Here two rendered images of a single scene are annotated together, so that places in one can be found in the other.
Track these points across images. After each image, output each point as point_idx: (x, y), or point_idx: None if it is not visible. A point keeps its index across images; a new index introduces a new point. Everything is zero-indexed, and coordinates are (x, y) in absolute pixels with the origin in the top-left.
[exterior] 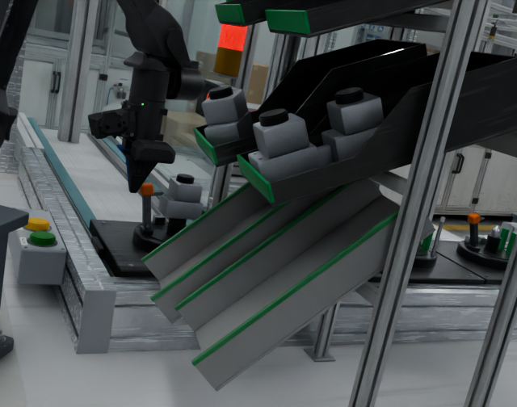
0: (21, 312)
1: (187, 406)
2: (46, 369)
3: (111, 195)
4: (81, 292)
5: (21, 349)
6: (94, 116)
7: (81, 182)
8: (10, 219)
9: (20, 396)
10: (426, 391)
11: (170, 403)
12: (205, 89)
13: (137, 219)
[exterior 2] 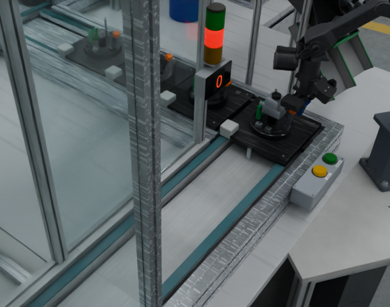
0: (337, 178)
1: (325, 114)
2: (355, 148)
3: (179, 226)
4: (340, 132)
5: (355, 160)
6: (331, 92)
7: (172, 257)
8: (386, 112)
9: (372, 144)
10: (234, 75)
11: (329, 118)
12: (214, 78)
13: (209, 187)
